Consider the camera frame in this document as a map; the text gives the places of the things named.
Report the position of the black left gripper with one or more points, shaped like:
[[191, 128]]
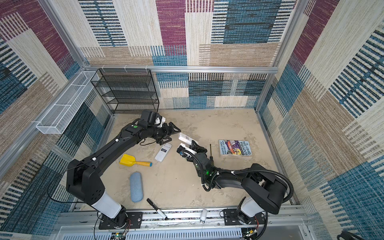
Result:
[[167, 133]]

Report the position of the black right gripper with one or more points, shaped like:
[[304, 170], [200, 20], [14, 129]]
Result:
[[198, 148]]

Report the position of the black yellow screwdriver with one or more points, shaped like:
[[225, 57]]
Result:
[[211, 153]]

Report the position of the white air conditioner remote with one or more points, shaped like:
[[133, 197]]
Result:
[[186, 142]]

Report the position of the white remote with red buttons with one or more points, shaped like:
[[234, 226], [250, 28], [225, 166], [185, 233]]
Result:
[[163, 152]]

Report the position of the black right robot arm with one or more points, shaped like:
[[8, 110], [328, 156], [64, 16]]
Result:
[[267, 189]]

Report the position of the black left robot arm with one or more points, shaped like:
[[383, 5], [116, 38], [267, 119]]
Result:
[[84, 177]]

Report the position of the colourful magazine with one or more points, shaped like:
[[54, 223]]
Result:
[[235, 148]]

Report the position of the yellow scraper with blue tip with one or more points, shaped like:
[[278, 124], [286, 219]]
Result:
[[129, 161]]

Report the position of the blue grey glasses case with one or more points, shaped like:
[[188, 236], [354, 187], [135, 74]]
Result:
[[136, 187]]

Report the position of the black marker pen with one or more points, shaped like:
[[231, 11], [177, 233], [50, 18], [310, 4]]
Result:
[[158, 210]]

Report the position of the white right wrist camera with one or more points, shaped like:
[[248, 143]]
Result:
[[184, 151]]

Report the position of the white cylinder on rail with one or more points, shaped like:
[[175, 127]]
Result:
[[203, 216]]

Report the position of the black wire mesh shelf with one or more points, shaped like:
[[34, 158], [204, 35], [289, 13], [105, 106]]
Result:
[[127, 91]]

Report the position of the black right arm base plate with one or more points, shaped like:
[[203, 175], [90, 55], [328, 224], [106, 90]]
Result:
[[233, 217]]

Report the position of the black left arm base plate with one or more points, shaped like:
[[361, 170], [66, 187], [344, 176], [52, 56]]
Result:
[[130, 220]]

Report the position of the aluminium front rail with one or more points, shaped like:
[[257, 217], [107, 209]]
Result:
[[179, 218]]

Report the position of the white wire mesh basket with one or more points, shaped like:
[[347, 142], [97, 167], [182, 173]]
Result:
[[59, 116]]

